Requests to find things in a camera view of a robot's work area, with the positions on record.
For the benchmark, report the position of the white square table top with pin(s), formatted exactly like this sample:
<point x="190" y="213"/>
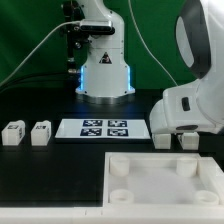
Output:
<point x="154" y="179"/>

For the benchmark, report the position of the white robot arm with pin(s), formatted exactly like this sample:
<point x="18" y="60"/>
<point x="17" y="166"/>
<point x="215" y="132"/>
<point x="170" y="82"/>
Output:
<point x="175" y="45"/>

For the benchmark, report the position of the white marker board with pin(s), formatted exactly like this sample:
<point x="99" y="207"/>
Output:
<point x="103" y="129"/>

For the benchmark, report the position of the white right fence block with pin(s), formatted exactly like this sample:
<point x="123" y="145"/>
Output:
<point x="212" y="177"/>

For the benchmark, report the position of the silver background camera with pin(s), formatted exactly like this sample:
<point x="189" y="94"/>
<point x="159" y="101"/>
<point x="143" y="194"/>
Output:
<point x="97" y="27"/>

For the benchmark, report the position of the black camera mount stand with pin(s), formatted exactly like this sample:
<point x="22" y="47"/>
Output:
<point x="74" y="38"/>

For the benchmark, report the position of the white front fence rail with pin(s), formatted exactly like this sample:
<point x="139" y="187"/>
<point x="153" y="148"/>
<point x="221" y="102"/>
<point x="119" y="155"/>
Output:
<point x="114" y="215"/>

